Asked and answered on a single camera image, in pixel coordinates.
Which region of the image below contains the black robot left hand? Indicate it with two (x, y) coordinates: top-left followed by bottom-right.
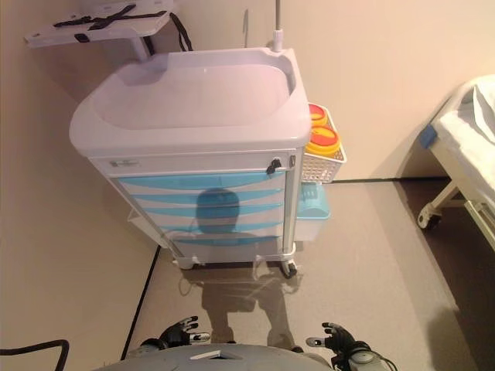
(156, 315), (212, 351)

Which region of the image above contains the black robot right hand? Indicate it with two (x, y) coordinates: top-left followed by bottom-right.
(305, 321), (359, 355)

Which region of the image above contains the grey robot torso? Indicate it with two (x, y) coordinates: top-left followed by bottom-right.
(92, 342), (337, 371)

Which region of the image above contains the small white side bin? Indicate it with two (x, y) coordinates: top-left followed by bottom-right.
(126, 206), (147, 233)

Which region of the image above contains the light blue waste bin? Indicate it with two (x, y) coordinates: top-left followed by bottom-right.
(294, 181), (333, 241)

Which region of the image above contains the bed caster wheel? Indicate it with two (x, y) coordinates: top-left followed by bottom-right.
(416, 204), (442, 231)

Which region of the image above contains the white perforated side basket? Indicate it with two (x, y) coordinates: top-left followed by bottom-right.
(300, 103), (348, 186)

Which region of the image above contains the yellow sharps container red lid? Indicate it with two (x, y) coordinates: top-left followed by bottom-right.
(308, 103), (329, 126)
(305, 124), (343, 159)

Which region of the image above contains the blue bed corner tag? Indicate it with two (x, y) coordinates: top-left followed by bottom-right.
(419, 125), (439, 148)

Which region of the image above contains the white medical cart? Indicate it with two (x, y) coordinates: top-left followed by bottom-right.
(68, 48), (312, 279)

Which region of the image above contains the white bed mattress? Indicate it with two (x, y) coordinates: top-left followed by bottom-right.
(431, 75), (495, 217)

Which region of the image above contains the grey IV pole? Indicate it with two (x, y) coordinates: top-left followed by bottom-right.
(270, 0), (284, 53)

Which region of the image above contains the thick black tether cable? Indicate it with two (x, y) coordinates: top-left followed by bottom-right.
(0, 339), (70, 371)

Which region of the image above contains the black hanging strap loop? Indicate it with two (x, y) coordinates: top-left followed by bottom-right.
(169, 11), (193, 53)

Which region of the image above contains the black strap harness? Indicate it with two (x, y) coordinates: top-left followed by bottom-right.
(53, 3), (163, 43)

